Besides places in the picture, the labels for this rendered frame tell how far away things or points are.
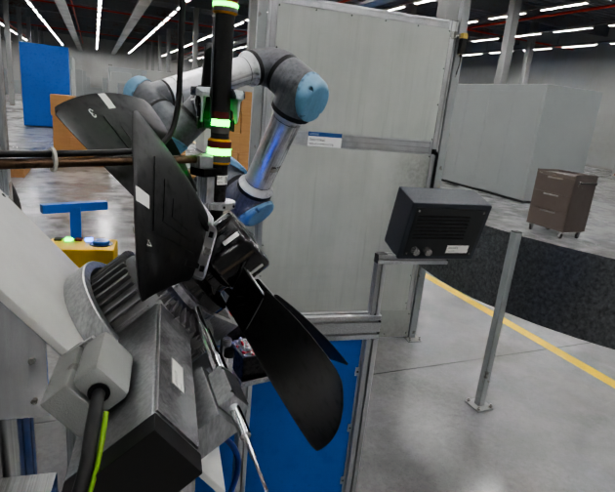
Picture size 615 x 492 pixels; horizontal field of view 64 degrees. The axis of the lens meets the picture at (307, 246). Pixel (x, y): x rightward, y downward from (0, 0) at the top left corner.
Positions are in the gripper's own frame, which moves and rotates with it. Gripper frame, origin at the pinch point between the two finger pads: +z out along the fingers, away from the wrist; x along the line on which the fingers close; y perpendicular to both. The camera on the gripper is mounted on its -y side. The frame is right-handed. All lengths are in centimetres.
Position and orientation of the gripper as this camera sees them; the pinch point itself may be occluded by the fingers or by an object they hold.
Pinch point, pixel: (222, 91)
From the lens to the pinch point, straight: 90.4
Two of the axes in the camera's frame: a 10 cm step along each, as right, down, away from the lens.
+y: -0.9, 9.6, 2.6
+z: 2.6, 2.8, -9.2
